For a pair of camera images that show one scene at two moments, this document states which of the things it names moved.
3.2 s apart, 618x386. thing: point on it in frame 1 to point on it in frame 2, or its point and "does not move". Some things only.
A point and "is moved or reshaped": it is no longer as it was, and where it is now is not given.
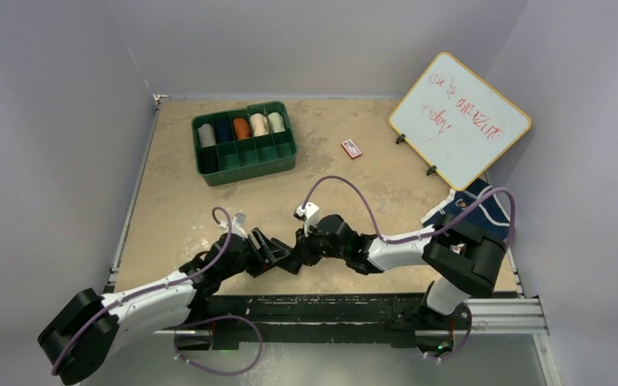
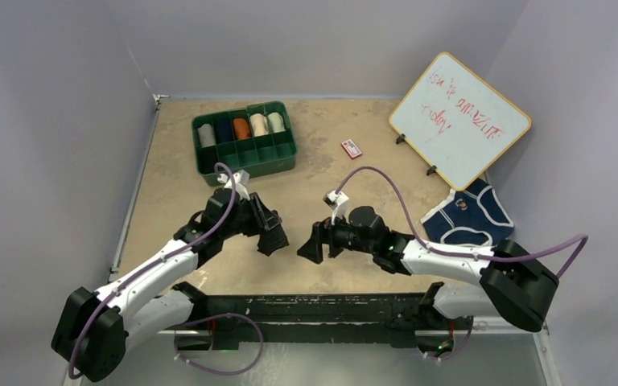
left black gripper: [265, 255] to [261, 218]
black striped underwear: [290, 263] is moved or reshaped
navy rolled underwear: [224, 130] does not move
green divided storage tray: [245, 144] does not move
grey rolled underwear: [206, 136] does not move
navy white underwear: [488, 211] does not move
